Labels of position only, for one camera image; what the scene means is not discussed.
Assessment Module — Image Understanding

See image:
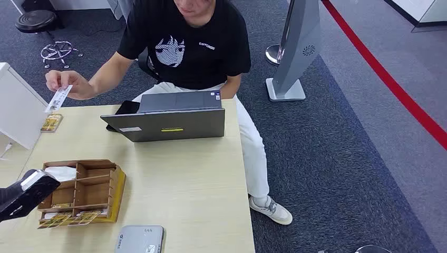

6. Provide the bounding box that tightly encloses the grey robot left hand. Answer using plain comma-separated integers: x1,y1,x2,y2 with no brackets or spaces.
0,174,61,223

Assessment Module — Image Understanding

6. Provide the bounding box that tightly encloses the seated person's right hand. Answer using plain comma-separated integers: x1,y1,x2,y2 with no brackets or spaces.
45,70,97,101

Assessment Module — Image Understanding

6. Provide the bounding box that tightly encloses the white ID card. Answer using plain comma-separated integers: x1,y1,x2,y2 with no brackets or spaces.
44,84,73,113

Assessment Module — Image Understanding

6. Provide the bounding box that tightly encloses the wooden card organizer box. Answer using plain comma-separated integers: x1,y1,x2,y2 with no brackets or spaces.
37,159,127,225

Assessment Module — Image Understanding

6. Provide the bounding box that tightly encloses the seated person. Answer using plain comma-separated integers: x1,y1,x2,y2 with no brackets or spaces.
45,0,293,226

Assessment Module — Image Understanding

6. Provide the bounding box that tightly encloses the grey card reader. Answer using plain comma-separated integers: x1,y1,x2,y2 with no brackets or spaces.
114,225,165,253

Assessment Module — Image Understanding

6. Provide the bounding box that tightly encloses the white tissue stack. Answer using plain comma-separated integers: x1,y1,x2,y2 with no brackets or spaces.
44,166,77,182

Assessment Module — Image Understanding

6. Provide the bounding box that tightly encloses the black pouch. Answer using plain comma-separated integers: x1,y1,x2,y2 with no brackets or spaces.
105,100,141,133

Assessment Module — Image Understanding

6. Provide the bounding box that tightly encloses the white cabinet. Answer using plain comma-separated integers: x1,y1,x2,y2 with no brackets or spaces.
0,62,49,151

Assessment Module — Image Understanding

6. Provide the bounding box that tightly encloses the black round stool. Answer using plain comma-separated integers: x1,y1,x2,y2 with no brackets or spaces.
15,9,84,70

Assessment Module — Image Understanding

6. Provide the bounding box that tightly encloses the white desk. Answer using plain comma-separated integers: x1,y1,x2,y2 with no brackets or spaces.
48,0,135,21

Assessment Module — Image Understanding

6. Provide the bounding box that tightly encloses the grey laptop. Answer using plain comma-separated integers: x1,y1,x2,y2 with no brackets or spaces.
100,90,226,143

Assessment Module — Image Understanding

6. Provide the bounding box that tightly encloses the grey kiosk stand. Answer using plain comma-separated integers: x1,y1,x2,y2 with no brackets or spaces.
265,0,322,103

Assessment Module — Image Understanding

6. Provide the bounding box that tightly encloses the round silver-rimmed base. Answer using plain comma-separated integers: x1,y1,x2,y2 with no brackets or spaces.
354,245,394,253

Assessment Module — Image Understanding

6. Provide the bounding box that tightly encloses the white platform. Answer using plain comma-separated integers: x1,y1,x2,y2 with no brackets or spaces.
383,0,447,33

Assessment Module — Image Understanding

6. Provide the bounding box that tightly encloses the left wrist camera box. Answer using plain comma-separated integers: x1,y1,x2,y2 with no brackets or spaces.
20,169,48,192

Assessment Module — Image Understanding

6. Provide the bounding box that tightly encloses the white cable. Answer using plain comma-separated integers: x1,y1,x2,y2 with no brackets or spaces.
0,142,14,161

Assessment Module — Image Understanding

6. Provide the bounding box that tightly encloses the chrome round post base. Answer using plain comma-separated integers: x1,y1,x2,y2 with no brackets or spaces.
265,44,282,66

